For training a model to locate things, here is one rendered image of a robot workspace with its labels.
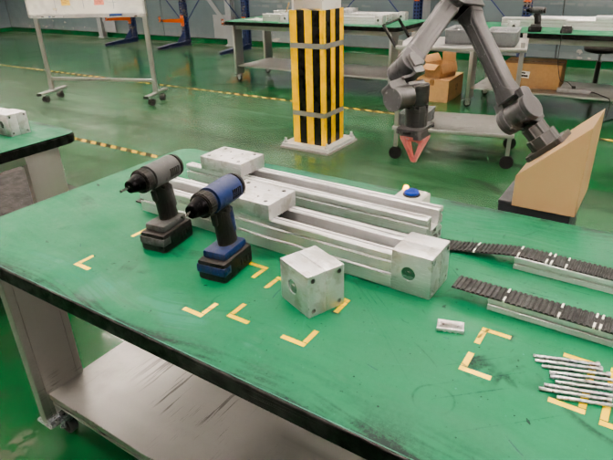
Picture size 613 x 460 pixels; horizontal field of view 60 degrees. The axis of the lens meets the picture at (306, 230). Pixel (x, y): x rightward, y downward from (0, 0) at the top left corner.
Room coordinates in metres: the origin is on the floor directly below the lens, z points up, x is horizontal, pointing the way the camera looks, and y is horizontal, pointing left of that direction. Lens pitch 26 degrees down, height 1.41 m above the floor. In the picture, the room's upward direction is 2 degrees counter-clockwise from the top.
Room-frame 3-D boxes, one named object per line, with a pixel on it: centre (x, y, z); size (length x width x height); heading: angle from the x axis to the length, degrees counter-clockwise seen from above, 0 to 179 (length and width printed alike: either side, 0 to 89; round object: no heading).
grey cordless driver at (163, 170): (1.21, 0.37, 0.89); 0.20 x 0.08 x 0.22; 154
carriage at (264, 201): (1.25, 0.12, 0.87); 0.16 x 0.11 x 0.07; 55
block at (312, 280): (0.95, -0.02, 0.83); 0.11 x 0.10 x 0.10; 124
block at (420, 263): (1.01, -0.25, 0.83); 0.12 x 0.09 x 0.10; 145
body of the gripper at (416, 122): (1.35, -0.29, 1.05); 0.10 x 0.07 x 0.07; 145
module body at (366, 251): (1.25, 0.12, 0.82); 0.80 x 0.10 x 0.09; 55
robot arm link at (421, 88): (1.35, -0.29, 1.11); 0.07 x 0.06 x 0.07; 130
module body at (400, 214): (1.41, 0.01, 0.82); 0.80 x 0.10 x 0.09; 55
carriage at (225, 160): (1.55, 0.22, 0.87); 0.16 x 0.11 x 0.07; 55
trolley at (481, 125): (4.19, -1.17, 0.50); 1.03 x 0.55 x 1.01; 68
